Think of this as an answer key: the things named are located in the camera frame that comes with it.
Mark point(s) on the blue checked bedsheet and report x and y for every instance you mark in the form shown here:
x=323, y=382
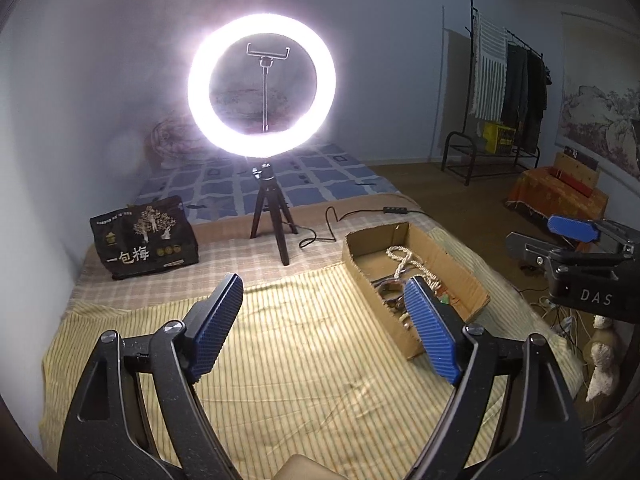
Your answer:
x=320, y=170

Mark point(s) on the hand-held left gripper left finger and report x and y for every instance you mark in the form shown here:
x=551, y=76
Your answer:
x=217, y=325

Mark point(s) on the black clothes rack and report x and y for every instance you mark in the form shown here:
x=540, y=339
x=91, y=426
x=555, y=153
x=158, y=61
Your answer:
x=470, y=150

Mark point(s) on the dark hanging clothes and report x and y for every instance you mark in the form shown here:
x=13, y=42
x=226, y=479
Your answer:
x=525, y=95

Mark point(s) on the orange cloth covered stand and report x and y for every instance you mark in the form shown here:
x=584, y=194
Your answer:
x=545, y=195

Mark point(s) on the dark green bangle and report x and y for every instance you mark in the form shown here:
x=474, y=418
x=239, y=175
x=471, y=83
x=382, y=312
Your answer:
x=384, y=288

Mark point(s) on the black snack bag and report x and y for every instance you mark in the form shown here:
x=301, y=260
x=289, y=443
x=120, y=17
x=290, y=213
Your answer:
x=145, y=240

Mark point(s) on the yellow crate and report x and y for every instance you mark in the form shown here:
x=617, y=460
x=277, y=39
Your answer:
x=500, y=137

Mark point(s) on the person's right hand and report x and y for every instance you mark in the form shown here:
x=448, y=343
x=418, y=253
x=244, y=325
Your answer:
x=602, y=370

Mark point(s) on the white striped towel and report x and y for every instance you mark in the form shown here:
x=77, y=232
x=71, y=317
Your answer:
x=490, y=65

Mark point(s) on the wooden box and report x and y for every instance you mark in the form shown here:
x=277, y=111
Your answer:
x=575, y=172

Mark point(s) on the yellow striped cloth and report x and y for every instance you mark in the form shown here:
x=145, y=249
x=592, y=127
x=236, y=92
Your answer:
x=300, y=350

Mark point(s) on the cardboard box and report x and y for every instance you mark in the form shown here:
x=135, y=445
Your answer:
x=380, y=242

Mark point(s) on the tan checked sheet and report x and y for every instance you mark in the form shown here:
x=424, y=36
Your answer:
x=225, y=250

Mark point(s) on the phone holder clamp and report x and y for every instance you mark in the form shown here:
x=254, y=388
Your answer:
x=267, y=52

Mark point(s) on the black tripod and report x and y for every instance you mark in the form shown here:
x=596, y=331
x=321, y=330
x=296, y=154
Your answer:
x=272, y=210

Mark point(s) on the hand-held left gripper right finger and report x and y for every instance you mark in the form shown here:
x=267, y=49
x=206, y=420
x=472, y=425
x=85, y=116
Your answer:
x=432, y=325

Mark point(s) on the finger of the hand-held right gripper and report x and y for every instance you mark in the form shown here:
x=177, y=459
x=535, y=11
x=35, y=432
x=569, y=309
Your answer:
x=530, y=247
x=572, y=225

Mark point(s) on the landscape wall painting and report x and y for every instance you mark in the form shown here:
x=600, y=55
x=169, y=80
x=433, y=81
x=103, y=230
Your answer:
x=600, y=100

